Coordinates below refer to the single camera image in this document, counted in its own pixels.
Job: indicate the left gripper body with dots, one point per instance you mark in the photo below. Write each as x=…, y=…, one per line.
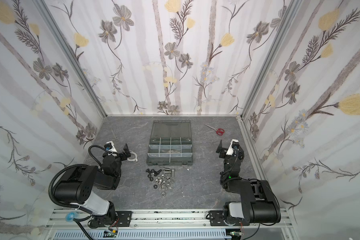
x=119, y=153

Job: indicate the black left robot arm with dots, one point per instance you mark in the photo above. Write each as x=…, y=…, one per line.
x=72, y=187

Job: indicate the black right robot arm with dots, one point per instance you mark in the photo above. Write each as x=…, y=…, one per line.
x=258, y=204

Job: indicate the grey plastic organizer box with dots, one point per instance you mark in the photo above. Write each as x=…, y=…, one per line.
x=170, y=144

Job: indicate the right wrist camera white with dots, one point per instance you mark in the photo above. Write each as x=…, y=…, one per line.
x=233, y=148

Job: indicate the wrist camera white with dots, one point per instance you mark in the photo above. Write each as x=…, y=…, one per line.
x=110, y=147
x=233, y=148

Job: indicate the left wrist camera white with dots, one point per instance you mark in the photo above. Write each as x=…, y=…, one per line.
x=110, y=147

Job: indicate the red handled scissors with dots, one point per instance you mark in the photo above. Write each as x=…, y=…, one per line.
x=218, y=131

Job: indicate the white perforated cable duct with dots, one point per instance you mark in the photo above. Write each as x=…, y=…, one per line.
x=168, y=234

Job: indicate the aluminium mounting rail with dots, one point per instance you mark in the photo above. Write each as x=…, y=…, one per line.
x=166, y=219

